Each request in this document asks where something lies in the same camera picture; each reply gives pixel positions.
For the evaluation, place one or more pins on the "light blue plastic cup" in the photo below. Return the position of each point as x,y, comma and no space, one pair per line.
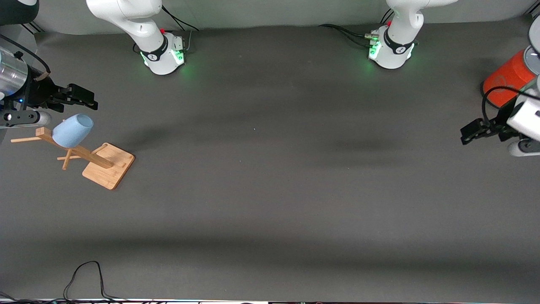
72,131

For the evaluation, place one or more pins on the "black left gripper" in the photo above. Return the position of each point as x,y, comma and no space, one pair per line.
499,123

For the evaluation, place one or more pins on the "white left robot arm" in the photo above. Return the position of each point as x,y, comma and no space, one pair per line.
398,46

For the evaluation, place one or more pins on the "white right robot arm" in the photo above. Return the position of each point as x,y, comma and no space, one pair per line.
126,17

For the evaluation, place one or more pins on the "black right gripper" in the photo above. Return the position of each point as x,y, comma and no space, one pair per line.
39,94

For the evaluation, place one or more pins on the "orange cylindrical canister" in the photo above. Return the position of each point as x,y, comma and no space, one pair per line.
506,78

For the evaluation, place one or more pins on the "aluminium frame profile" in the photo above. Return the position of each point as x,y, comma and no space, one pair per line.
33,28

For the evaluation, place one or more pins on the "wooden cup rack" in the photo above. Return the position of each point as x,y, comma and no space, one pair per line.
107,166

